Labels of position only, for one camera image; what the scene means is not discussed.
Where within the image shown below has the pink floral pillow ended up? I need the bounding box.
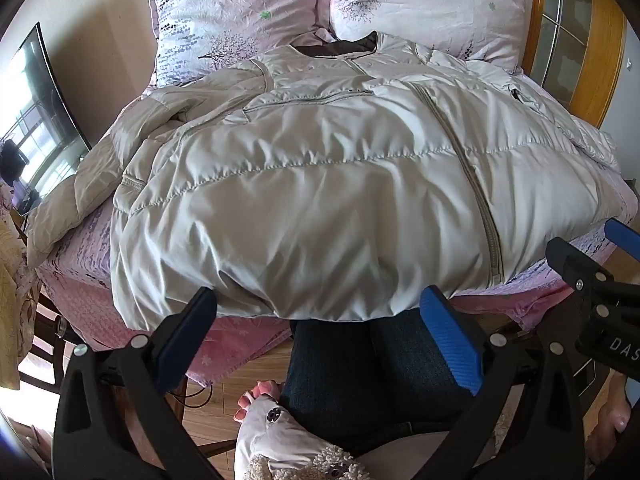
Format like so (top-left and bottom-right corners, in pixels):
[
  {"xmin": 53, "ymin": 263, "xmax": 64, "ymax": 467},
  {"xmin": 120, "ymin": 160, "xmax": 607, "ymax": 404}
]
[
  {"xmin": 144, "ymin": 0, "xmax": 335, "ymax": 90},
  {"xmin": 322, "ymin": 0, "xmax": 527, "ymax": 75}
]

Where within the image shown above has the dark wooden chair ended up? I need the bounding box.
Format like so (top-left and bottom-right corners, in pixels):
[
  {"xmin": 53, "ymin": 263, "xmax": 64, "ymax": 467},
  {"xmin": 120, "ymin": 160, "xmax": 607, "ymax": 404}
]
[{"xmin": 19, "ymin": 280, "xmax": 83, "ymax": 413}]

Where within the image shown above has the white fuzzy slipper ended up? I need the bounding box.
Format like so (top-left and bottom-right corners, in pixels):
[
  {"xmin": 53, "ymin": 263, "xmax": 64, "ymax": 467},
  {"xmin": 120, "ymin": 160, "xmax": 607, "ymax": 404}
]
[{"xmin": 233, "ymin": 394, "xmax": 372, "ymax": 480}]

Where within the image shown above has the black curved television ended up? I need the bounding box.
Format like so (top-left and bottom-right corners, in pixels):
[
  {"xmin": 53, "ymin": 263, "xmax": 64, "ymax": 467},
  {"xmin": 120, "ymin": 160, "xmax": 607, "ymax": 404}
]
[{"xmin": 0, "ymin": 22, "xmax": 94, "ymax": 213}]

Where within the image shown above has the person's left foot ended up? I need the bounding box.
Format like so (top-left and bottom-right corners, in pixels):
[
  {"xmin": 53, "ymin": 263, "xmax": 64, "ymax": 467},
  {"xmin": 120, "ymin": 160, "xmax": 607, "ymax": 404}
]
[{"xmin": 233, "ymin": 380, "xmax": 287, "ymax": 422}]

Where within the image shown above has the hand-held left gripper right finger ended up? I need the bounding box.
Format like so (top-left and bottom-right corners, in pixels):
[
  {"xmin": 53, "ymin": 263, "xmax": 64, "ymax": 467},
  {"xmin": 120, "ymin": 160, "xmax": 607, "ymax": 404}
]
[{"xmin": 419, "ymin": 285, "xmax": 592, "ymax": 480}]

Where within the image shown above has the white puffer jacket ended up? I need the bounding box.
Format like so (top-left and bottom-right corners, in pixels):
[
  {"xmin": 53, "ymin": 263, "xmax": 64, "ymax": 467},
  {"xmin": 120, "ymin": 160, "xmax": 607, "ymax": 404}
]
[{"xmin": 25, "ymin": 30, "xmax": 626, "ymax": 334}]

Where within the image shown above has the black cable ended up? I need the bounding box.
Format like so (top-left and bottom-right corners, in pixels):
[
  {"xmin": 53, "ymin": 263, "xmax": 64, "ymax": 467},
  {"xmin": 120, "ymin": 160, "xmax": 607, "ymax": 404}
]
[{"xmin": 172, "ymin": 382, "xmax": 213, "ymax": 411}]

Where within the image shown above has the person's right leg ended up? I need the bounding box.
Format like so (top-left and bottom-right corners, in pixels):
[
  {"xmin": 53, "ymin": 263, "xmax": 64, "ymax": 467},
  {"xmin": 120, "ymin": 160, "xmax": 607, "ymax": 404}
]
[{"xmin": 369, "ymin": 308, "xmax": 476, "ymax": 441}]

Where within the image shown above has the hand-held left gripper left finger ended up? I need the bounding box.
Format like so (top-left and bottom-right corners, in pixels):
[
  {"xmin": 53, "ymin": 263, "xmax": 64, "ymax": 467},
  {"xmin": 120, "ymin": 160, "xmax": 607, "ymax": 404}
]
[{"xmin": 50, "ymin": 286, "xmax": 236, "ymax": 480}]

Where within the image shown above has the person's leg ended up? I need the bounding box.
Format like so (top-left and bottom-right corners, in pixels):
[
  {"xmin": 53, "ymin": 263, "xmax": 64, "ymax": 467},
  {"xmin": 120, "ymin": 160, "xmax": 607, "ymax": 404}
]
[
  {"xmin": 369, "ymin": 308, "xmax": 476, "ymax": 441},
  {"xmin": 286, "ymin": 317, "xmax": 383, "ymax": 443}
]

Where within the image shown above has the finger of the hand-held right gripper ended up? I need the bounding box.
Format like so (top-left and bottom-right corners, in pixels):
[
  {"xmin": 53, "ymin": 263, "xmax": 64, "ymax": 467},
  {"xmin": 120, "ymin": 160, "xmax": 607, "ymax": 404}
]
[
  {"xmin": 545, "ymin": 237, "xmax": 617, "ymax": 307},
  {"xmin": 603, "ymin": 218, "xmax": 640, "ymax": 262}
]

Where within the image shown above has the yellow floral cloth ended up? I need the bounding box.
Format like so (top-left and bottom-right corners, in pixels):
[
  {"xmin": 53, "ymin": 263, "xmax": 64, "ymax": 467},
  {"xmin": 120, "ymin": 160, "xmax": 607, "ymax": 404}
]
[{"xmin": 0, "ymin": 180, "xmax": 43, "ymax": 361}]

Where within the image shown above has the pink floral bed sheet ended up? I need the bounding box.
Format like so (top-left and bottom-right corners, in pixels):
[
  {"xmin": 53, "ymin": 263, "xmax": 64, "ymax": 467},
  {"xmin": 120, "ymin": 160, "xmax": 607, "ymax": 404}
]
[{"xmin": 36, "ymin": 82, "xmax": 640, "ymax": 387}]

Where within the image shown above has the person's left leg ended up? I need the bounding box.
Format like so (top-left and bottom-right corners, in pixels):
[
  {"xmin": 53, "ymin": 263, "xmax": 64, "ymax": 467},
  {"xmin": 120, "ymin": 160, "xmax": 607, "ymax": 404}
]
[{"xmin": 286, "ymin": 317, "xmax": 383, "ymax": 443}]

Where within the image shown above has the person's right hand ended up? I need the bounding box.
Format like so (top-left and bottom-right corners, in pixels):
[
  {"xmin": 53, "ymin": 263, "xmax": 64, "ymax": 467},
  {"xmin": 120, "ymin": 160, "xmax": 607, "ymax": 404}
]
[{"xmin": 584, "ymin": 379, "xmax": 635, "ymax": 470}]

